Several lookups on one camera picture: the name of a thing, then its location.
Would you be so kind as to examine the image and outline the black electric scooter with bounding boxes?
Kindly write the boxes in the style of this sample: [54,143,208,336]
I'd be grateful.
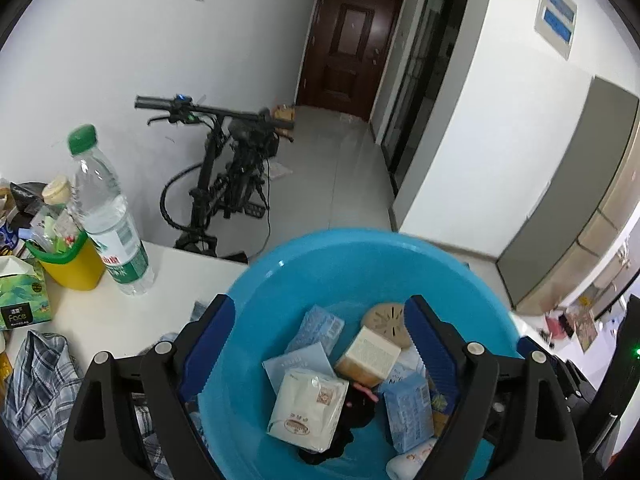
[134,94,296,256]

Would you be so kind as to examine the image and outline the grey-blue cardboard box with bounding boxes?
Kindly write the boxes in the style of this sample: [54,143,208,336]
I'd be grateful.
[262,342,336,393]

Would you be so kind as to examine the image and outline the green tissue box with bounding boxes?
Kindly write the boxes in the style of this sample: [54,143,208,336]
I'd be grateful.
[0,255,53,331]

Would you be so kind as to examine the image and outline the clear water bottle green cap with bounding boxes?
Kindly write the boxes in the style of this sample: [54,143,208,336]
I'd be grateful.
[67,124,156,297]

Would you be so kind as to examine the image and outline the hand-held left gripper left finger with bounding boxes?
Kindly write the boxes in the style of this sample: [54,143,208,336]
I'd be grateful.
[56,294,236,480]

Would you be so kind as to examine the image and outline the grey wall panel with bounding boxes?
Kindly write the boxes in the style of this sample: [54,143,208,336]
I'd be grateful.
[534,0,578,61]

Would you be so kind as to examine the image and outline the brown cardboard box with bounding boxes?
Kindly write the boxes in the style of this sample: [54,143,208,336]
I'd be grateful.
[272,104,296,138]

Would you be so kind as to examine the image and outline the white tissue pack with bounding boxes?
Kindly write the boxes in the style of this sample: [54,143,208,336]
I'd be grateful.
[267,367,349,453]

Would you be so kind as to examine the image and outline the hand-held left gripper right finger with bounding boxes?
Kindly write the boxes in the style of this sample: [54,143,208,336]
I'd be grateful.
[402,294,583,480]

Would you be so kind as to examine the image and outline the round wooden coaster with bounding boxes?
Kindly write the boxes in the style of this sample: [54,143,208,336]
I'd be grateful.
[361,301,413,348]

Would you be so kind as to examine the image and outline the cream capped bottle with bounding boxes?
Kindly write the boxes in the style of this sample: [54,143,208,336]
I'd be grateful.
[30,175,83,241]

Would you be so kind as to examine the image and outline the blue plaid cloth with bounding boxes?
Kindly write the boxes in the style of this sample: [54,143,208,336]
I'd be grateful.
[2,300,211,480]

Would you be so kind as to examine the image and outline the black framed glass door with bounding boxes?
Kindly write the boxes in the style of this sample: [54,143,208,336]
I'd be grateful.
[380,0,473,196]

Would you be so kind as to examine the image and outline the white packet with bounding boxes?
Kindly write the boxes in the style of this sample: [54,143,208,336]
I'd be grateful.
[379,347,426,386]

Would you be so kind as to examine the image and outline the black snack bag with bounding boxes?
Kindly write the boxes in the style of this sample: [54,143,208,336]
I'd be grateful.
[9,181,48,226]

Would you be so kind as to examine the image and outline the dark brown door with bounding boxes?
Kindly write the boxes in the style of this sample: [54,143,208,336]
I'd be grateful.
[295,0,404,122]

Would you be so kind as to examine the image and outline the black fluffy scrunchie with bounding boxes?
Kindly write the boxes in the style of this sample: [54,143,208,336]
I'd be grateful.
[299,384,377,466]

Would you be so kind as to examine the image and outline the bunch of small sachets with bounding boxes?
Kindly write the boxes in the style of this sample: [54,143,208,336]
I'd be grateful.
[27,210,83,256]

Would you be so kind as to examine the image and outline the yellow plastic container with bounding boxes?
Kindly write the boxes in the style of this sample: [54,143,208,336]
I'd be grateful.
[25,232,107,292]

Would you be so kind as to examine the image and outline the white and orange box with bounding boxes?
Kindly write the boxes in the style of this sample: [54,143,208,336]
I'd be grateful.
[334,326,402,386]

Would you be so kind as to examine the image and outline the blue plastic basin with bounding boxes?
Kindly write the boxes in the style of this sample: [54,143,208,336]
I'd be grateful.
[197,227,526,480]

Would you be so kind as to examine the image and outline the beige refrigerator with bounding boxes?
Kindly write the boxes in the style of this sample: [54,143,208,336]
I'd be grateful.
[495,75,640,311]

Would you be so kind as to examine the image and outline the blue small box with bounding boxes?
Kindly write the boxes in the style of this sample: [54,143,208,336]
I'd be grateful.
[382,372,435,453]

